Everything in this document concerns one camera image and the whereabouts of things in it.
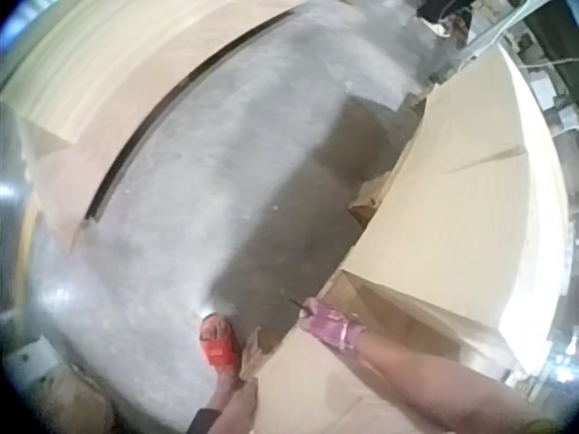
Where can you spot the small dark hand tool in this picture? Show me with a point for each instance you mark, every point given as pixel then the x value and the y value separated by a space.
pixel 298 304

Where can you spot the long stack of veneer sheets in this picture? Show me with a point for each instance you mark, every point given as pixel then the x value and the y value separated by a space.
pixel 113 90

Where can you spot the wood scrap pieces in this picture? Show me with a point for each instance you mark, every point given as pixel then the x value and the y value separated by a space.
pixel 368 203

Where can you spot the person's right fingers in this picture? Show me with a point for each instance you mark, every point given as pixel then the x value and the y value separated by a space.
pixel 312 316

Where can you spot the person's right hand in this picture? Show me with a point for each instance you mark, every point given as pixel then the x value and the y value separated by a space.
pixel 334 329

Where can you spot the tan sack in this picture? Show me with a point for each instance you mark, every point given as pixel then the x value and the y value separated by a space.
pixel 72 398

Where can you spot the tall stack of veneer sheets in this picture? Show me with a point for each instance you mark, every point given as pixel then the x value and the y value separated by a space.
pixel 466 199

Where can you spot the person's legs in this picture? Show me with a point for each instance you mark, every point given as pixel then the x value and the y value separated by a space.
pixel 220 348

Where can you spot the workshop machinery with clutter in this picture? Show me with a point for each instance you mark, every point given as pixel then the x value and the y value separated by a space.
pixel 520 40

